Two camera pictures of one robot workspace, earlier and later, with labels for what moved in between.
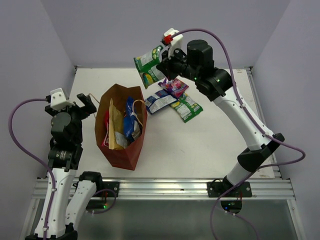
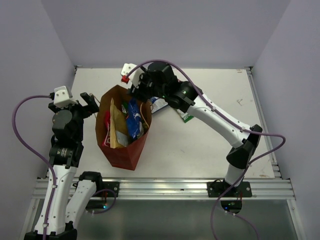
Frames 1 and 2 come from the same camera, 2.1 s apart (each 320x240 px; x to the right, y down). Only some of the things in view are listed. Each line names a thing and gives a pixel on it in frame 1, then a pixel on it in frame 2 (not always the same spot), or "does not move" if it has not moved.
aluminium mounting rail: x=186 y=189 does not move
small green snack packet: x=146 y=65 to x=124 y=107
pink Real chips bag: x=105 y=141 does not move
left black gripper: x=89 y=108 does not move
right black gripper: x=166 y=64 to x=138 y=92
